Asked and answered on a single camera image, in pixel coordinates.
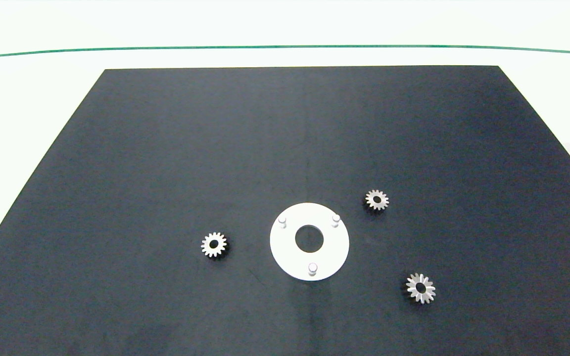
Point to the small steel spur gear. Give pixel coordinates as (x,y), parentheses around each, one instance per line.
(383,200)
(426,289)
(208,245)

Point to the round white pin plate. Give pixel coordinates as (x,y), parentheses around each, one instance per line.
(285,247)

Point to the dark table mat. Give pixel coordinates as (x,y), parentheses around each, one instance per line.
(166,148)

